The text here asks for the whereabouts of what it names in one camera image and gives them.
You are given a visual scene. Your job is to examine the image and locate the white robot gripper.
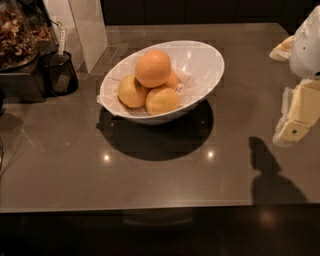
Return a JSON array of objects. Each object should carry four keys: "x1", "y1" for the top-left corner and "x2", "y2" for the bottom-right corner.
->
[{"x1": 269, "y1": 6, "x2": 320, "y2": 147}]

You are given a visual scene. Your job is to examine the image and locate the white sign panel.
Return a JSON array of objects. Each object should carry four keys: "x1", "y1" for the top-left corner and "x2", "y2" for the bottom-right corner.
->
[{"x1": 43, "y1": 0, "x2": 108, "y2": 73}]

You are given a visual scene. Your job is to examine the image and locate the top orange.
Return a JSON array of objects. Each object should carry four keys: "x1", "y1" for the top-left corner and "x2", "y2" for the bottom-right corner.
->
[{"x1": 135, "y1": 50, "x2": 171, "y2": 88}]

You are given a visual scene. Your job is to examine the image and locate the white spoon handle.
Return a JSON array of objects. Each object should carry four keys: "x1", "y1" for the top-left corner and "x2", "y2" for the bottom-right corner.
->
[{"x1": 57, "y1": 22, "x2": 67, "y2": 56}]

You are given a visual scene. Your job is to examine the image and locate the glass snack jar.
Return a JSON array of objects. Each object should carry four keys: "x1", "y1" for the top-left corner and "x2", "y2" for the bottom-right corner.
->
[{"x1": 0, "y1": 0, "x2": 38, "y2": 71}]

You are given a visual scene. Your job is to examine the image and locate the front orange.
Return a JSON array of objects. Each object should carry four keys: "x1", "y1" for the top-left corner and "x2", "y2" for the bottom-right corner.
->
[{"x1": 146, "y1": 86, "x2": 179, "y2": 115}]

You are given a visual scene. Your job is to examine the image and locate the left yellow orange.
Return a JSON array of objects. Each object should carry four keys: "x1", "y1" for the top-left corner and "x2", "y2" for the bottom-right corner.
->
[{"x1": 118, "y1": 74, "x2": 149, "y2": 108}]

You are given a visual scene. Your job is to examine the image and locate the white oval bowl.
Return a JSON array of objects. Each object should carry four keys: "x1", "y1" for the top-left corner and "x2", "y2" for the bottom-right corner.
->
[{"x1": 108, "y1": 41, "x2": 225, "y2": 125}]

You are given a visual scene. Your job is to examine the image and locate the black mesh cup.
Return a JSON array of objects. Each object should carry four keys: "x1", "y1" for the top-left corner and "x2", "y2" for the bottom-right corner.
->
[{"x1": 39, "y1": 51, "x2": 78, "y2": 96}]

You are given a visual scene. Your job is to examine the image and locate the hidden back orange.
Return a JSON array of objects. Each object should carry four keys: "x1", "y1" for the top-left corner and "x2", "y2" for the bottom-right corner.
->
[{"x1": 165, "y1": 70, "x2": 178, "y2": 90}]

